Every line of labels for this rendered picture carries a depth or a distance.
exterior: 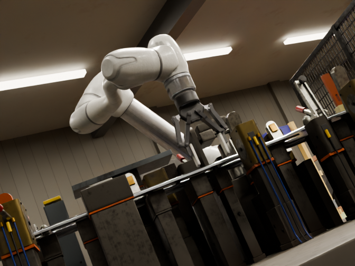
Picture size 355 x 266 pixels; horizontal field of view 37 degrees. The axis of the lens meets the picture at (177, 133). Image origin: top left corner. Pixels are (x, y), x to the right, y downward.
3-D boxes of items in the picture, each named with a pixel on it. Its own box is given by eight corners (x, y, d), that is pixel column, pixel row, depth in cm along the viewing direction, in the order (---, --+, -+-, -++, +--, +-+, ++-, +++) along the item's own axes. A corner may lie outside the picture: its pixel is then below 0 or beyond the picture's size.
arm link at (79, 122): (77, 112, 199) (93, 87, 207) (56, 126, 212) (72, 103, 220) (103, 133, 203) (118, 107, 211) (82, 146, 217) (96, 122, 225)
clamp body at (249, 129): (296, 247, 129) (236, 122, 138) (281, 253, 141) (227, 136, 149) (319, 237, 131) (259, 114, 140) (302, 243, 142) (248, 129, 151)
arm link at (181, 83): (162, 90, 171) (169, 106, 169) (165, 78, 162) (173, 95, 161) (187, 81, 173) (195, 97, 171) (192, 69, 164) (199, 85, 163)
